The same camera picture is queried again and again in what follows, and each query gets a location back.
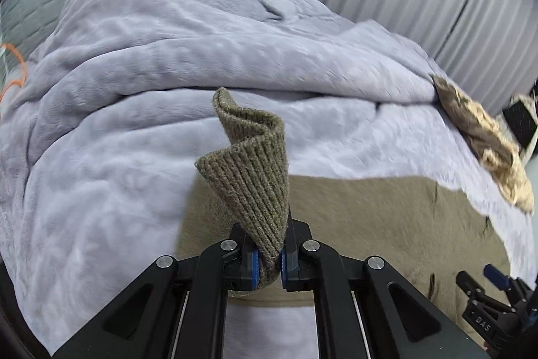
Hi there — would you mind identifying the olive knit sweater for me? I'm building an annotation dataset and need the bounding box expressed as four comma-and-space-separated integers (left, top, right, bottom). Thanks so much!
177, 89, 510, 312

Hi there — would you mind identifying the cream and brown striped garment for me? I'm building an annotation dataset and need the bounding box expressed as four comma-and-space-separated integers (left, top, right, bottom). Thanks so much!
432, 76, 534, 214

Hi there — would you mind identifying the black sparkly bag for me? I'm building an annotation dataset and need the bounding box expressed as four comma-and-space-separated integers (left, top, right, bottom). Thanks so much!
502, 83, 537, 166

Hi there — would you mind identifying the lavender plush blanket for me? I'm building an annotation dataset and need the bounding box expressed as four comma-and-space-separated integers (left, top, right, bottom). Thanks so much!
1, 0, 536, 353

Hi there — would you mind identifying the orange cable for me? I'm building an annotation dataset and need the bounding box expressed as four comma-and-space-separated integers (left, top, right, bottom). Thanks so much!
0, 43, 29, 104

